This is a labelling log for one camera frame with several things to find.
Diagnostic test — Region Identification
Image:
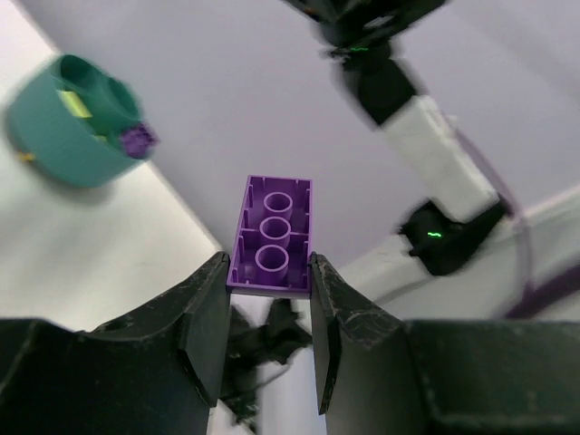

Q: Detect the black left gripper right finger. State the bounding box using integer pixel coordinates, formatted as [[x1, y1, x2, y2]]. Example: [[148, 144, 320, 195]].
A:
[[309, 254, 579, 435]]

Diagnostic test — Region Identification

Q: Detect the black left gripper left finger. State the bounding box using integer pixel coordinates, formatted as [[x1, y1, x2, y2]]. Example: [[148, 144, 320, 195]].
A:
[[1, 252, 229, 434]]

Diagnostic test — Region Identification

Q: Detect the lilac arched lego brick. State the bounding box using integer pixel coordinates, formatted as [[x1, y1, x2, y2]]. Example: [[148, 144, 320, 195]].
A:
[[227, 175, 313, 299]]

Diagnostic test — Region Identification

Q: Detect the lime curved lego brick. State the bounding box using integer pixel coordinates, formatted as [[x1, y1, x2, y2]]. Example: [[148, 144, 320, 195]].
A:
[[57, 90, 92, 119]]

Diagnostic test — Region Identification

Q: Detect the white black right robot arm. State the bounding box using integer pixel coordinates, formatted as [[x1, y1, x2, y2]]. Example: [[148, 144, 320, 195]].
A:
[[289, 1, 508, 276]]

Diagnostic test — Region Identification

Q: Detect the teal round divided container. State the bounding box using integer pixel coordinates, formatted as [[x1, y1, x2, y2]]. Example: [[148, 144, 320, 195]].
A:
[[6, 54, 147, 188]]

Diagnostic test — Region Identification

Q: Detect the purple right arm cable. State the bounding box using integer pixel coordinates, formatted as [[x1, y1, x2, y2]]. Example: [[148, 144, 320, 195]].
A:
[[452, 115, 580, 321]]

